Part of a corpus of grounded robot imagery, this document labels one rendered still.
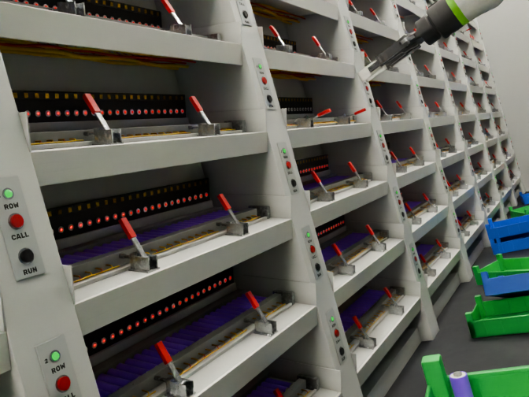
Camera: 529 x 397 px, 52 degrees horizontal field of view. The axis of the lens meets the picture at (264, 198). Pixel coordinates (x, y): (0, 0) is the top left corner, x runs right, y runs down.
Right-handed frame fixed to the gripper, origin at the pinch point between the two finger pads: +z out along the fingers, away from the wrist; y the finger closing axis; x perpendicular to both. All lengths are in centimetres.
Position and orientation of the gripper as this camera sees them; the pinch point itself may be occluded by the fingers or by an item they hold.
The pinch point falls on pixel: (371, 71)
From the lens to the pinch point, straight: 161.1
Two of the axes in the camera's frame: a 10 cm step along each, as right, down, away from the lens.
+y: -5.0, 1.5, -8.5
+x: 4.8, 8.7, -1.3
